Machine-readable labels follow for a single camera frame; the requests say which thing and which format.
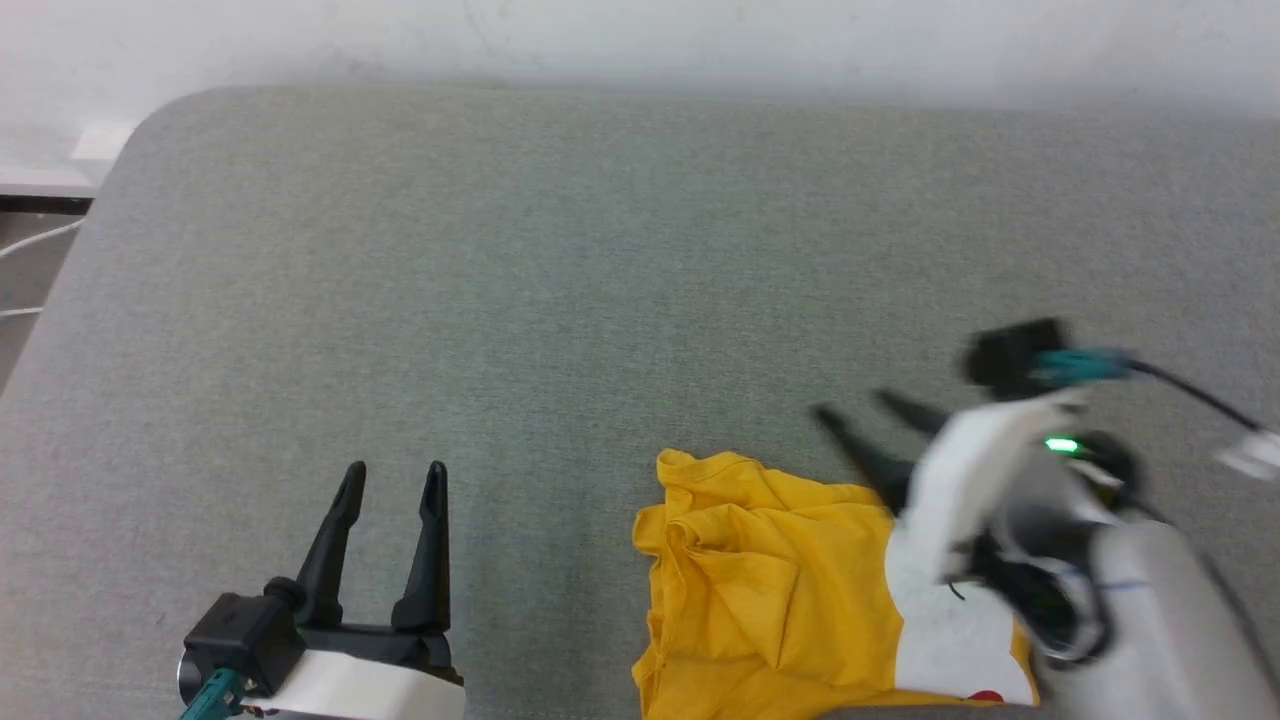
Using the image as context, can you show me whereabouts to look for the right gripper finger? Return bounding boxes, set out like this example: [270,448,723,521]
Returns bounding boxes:
[874,390,952,437]
[810,404,914,512]

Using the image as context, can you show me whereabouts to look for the cable with teal plug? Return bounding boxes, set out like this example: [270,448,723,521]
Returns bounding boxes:
[1035,347,1263,433]
[180,668,247,720]

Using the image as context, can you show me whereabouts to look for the white cable label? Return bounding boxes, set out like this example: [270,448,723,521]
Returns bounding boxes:
[1214,430,1280,482]

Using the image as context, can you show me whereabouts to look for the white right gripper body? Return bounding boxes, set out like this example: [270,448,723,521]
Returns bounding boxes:
[888,392,1088,583]

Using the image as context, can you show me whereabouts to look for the white power cable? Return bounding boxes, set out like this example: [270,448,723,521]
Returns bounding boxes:
[0,217,87,320]

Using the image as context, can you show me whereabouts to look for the white wall socket box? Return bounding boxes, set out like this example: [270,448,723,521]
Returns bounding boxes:
[70,121,138,162]

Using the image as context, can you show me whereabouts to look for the black baseboard strip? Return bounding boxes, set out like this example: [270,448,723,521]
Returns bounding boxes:
[0,194,97,217]

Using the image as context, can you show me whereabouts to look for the right cable with teal plug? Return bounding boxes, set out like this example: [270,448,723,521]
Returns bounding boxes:
[1035,347,1263,433]

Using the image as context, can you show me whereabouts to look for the left cable with teal plug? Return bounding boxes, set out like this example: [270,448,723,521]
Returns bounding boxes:
[180,668,247,720]

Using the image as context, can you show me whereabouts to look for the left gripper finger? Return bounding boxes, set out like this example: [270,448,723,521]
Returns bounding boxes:
[294,461,368,630]
[391,461,451,634]

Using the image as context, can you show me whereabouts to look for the yellow cartoon face shirt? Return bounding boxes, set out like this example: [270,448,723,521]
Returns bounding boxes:
[632,449,1041,720]

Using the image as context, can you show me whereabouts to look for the grey fabric sofa cushion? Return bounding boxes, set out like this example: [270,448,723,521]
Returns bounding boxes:
[0,85,1280,720]

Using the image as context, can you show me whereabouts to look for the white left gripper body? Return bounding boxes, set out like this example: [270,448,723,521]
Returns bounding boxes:
[262,626,467,720]

